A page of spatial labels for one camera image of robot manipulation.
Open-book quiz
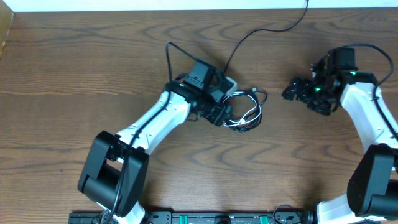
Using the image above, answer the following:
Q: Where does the thick black cable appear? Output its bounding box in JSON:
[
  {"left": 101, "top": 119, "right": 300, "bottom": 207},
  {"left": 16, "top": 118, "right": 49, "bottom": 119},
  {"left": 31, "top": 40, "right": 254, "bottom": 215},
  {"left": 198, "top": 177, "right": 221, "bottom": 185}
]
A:
[{"left": 226, "top": 88, "right": 269, "bottom": 134}]

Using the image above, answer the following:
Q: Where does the white cable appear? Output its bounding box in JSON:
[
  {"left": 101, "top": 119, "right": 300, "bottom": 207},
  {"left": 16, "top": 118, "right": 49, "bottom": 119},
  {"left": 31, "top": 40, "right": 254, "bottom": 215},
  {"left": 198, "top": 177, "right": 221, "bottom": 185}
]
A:
[{"left": 222, "top": 90, "right": 261, "bottom": 128}]

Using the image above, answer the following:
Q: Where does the thin black cable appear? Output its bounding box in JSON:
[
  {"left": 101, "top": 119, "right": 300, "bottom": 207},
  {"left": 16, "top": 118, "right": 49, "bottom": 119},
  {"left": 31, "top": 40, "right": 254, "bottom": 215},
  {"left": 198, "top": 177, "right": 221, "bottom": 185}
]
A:
[{"left": 223, "top": 0, "right": 310, "bottom": 74}]

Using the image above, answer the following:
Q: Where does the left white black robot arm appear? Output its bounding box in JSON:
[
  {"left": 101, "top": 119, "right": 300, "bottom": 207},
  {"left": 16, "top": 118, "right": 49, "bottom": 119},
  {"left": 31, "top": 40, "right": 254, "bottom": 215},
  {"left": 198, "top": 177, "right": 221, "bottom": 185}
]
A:
[{"left": 77, "top": 60, "right": 238, "bottom": 223}]

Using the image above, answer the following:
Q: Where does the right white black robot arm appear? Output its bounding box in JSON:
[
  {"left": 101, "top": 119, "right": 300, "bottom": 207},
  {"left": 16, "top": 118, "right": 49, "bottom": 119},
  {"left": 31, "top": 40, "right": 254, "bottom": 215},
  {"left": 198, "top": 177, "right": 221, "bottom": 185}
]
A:
[{"left": 282, "top": 44, "right": 397, "bottom": 223}]

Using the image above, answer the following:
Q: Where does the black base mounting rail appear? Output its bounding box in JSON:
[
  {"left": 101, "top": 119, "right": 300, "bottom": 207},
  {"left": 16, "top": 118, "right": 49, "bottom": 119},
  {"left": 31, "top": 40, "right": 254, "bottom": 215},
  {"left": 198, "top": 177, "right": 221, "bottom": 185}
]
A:
[{"left": 68, "top": 206, "right": 382, "bottom": 224}]

